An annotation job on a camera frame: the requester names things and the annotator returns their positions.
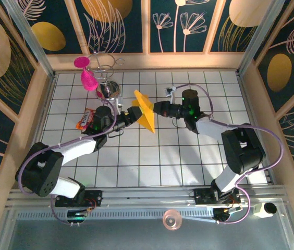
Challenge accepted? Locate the aluminium frame post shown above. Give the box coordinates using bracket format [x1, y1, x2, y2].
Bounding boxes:
[2, 0, 56, 79]
[237, 0, 286, 76]

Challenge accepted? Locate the chrome wire stand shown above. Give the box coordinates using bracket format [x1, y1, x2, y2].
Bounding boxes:
[85, 51, 126, 100]

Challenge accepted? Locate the white cube camera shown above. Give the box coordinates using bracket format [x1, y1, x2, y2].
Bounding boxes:
[253, 202, 278, 219]

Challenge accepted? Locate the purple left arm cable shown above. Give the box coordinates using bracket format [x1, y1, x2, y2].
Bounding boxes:
[15, 97, 119, 227]

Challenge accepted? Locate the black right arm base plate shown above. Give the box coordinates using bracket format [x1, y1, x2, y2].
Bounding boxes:
[193, 187, 241, 206]

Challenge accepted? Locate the pink plastic goblet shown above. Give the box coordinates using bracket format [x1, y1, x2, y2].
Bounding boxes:
[73, 56, 99, 91]

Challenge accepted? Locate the clear pink round disc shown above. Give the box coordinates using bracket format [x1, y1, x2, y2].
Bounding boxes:
[162, 209, 183, 231]

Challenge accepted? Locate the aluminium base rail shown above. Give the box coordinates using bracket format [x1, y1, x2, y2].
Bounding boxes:
[6, 185, 287, 209]

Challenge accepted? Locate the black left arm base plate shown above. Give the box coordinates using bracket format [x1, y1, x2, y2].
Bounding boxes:
[55, 189, 103, 208]

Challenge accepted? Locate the colourful snack bag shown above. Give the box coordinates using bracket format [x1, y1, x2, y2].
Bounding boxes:
[76, 108, 97, 130]

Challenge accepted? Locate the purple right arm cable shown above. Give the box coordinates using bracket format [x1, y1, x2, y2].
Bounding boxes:
[174, 83, 285, 225]

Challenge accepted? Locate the slotted grey cable duct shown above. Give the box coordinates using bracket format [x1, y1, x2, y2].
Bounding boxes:
[16, 209, 215, 220]

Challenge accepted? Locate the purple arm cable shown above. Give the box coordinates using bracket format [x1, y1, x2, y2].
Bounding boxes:
[174, 83, 285, 225]
[15, 97, 119, 227]

